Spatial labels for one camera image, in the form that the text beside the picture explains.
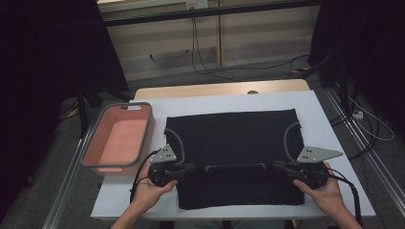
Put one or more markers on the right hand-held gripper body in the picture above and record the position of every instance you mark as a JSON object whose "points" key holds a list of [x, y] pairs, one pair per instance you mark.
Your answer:
{"points": [[313, 173]]}

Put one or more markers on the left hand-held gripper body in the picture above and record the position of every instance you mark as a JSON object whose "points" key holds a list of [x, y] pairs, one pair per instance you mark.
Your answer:
{"points": [[162, 171]]}

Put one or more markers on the black knit vest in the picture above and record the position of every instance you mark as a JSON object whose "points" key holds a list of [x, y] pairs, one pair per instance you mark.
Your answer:
{"points": [[235, 143]]}

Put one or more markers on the pink basket with grey rim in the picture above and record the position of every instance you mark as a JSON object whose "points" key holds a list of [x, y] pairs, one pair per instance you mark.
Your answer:
{"points": [[121, 140]]}

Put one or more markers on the person's left hand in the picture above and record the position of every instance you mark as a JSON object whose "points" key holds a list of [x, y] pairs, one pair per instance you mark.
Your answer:
{"points": [[149, 194]]}

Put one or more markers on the person's right hand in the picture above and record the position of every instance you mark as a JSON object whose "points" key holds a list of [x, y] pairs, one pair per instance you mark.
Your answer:
{"points": [[328, 197]]}

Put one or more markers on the white table mat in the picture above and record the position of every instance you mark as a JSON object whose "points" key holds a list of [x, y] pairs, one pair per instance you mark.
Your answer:
{"points": [[223, 101]]}

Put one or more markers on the white power plug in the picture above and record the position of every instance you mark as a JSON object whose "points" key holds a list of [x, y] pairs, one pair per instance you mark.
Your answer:
{"points": [[358, 114]]}

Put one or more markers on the brown table grommet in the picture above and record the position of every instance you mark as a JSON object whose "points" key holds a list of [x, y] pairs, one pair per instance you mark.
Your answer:
{"points": [[252, 92]]}

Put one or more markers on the black stand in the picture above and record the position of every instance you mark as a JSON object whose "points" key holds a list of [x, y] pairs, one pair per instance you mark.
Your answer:
{"points": [[343, 89], [82, 111]]}

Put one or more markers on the yellow floor tape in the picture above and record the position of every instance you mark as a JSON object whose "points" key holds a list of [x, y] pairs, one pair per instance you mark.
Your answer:
{"points": [[301, 70], [73, 112]]}

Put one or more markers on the black curtain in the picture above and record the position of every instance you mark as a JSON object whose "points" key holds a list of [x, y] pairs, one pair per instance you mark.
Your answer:
{"points": [[38, 63], [375, 47]]}

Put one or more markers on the black metal beam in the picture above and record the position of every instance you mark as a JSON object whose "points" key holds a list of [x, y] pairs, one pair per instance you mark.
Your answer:
{"points": [[207, 12]]}

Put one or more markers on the white wall socket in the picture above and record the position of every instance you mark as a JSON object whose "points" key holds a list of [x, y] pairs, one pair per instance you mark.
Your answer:
{"points": [[197, 4]]}

